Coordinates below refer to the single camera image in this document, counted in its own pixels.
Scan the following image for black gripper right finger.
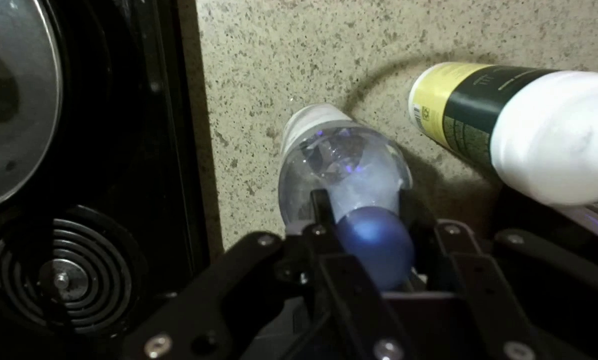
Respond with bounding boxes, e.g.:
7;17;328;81
396;185;598;360

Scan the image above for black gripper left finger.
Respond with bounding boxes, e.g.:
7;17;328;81
117;189;405;360

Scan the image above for clear water bottle blue cap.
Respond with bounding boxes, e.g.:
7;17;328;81
277;104;414;289

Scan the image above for yellow green container white lid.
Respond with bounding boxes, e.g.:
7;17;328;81
408;62;598;206

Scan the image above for black electric stove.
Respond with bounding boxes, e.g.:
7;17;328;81
0;0;209;360

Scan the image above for black pan with glass lid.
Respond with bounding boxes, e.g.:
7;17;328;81
0;0;63;203

